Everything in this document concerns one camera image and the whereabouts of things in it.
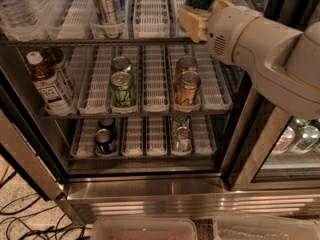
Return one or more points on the front silver can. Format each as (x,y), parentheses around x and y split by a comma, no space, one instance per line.
(182,139)

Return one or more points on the stainless steel fridge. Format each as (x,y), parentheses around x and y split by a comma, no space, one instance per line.
(230,167)

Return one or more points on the left clear plastic bin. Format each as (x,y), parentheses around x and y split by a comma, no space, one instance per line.
(138,228)

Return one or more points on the rear orange soda can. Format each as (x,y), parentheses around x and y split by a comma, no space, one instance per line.
(186,63)

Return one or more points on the red white can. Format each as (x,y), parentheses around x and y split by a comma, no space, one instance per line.
(284,141)

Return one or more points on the rear silver can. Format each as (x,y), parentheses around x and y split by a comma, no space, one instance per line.
(180,121)

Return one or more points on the front orange soda can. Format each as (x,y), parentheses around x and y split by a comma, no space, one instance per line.
(187,88)

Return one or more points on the rear green soda can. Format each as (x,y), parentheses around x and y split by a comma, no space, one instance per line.
(121,64)

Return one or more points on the front blue soda can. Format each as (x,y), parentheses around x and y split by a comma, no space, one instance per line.
(105,141)

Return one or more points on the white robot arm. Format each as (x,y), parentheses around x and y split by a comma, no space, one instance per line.
(283,63)

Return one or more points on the clear water bottle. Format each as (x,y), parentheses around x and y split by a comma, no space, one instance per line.
(17,13)

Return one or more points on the front green soda can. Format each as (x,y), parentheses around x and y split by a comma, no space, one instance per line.
(123,90)

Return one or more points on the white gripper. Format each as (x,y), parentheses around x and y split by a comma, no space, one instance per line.
(227,34)

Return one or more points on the blue soda can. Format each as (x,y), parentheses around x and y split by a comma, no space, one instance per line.
(108,123)
(105,141)

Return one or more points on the rear blue soda can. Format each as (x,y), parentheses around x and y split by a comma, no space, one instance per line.
(108,123)

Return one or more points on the open fridge door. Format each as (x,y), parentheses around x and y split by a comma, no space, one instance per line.
(19,153)

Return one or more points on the silver tall can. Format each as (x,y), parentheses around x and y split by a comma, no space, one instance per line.
(111,16)

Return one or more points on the rear tea bottle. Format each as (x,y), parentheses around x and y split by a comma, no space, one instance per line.
(56,57)

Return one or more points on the clear green bottle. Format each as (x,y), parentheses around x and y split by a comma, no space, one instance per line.
(309,136)

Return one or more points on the clear plastic bin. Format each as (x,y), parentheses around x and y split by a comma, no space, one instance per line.
(138,228)
(252,227)

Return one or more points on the right clear plastic bin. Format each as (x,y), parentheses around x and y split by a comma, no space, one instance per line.
(252,227)

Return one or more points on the green soda can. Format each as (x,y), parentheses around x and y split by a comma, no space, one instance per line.
(123,90)
(121,64)

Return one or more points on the orange soda can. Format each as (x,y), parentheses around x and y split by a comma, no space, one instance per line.
(186,63)
(187,88)

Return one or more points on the front tea bottle white cap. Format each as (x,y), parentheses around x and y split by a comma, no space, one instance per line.
(49,84)

